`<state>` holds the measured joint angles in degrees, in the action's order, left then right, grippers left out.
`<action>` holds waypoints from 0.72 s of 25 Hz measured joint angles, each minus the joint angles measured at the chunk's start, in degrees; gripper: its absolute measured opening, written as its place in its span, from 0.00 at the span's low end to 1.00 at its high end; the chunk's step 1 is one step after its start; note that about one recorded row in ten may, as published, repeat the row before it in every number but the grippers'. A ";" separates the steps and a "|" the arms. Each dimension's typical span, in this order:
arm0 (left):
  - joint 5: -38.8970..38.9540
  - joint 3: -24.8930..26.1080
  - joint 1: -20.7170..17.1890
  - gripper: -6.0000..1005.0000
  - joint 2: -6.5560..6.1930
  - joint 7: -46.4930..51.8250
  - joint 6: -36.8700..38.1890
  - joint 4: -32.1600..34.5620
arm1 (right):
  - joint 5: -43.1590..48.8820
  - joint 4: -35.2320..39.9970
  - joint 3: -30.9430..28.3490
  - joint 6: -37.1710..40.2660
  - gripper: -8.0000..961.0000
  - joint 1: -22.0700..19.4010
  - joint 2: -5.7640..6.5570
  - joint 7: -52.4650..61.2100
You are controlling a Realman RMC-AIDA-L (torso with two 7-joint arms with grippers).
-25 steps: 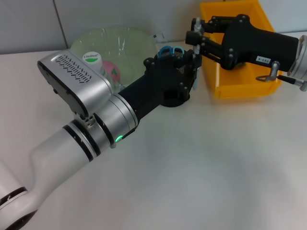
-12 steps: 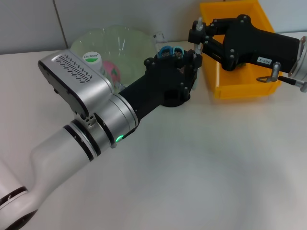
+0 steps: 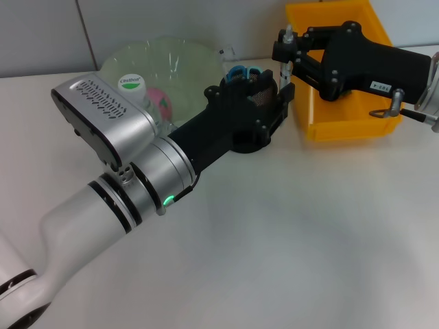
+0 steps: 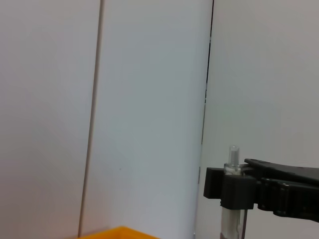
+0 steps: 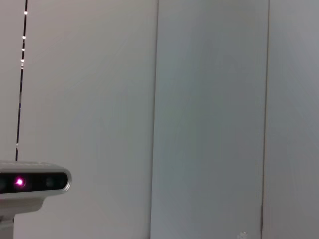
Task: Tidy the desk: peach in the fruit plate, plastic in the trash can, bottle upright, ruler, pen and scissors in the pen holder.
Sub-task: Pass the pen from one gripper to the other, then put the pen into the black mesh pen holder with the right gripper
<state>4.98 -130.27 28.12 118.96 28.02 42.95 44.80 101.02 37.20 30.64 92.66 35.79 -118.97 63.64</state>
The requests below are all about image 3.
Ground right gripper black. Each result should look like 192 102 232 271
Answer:
272 20 432 103

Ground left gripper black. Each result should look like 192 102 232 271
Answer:
167 69 297 173

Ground grey pen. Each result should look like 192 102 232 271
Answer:
278 23 295 91

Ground light blue scissors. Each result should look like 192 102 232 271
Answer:
224 64 264 82

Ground transparent plastic ruler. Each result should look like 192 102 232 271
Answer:
217 43 238 62

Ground pink toy peach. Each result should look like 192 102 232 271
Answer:
146 86 173 121

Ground water bottle green label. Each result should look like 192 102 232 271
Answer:
117 75 173 135

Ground black mesh pen holder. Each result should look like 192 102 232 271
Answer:
235 77 277 155

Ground green translucent fruit bowl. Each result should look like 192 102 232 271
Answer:
99 35 226 131

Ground yellow plastic bin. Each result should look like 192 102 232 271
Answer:
284 0 405 143

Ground right wrist grey cable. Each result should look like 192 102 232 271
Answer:
368 88 439 127

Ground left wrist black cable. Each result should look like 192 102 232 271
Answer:
171 174 202 204

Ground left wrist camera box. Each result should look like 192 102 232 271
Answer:
50 73 163 173

